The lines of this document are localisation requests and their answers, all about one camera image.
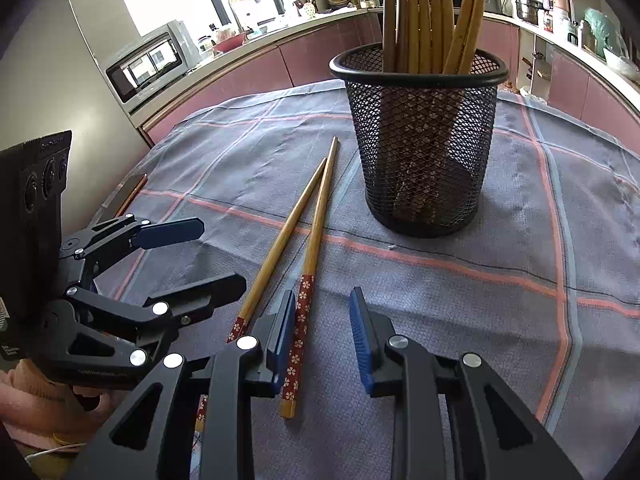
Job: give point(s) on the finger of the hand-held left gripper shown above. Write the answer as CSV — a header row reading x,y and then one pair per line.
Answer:
x,y
170,232
220,287

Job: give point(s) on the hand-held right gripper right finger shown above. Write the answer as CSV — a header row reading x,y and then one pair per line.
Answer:
x,y
361,335

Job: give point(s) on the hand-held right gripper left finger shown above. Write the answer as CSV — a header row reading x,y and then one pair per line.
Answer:
x,y
282,330

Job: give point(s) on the black mesh holder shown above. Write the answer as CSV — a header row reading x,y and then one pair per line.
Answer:
x,y
470,150

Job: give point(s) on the bunch of wooden chopsticks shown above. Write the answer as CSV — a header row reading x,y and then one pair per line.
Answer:
x,y
425,20

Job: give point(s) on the grey checked tablecloth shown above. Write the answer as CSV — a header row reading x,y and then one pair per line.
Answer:
x,y
500,270

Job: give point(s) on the silver microwave oven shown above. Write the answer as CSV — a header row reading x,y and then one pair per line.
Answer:
x,y
147,62

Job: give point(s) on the red bowl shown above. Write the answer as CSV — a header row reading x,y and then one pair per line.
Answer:
x,y
227,45

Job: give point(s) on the pink kitchen cabinets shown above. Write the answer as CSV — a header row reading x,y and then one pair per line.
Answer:
x,y
310,60

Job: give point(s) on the steel faucet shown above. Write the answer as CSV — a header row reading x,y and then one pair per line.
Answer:
x,y
234,15

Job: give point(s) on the white spotted mug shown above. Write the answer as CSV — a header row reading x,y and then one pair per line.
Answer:
x,y
307,9

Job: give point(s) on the brown bowl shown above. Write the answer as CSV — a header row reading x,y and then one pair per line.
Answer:
x,y
337,0

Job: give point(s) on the steel pot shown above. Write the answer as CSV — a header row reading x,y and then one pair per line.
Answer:
x,y
527,10

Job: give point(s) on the white plastic bag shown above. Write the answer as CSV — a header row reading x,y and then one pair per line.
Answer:
x,y
620,62

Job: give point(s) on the green plastic bag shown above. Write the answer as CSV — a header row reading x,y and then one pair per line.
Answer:
x,y
600,30

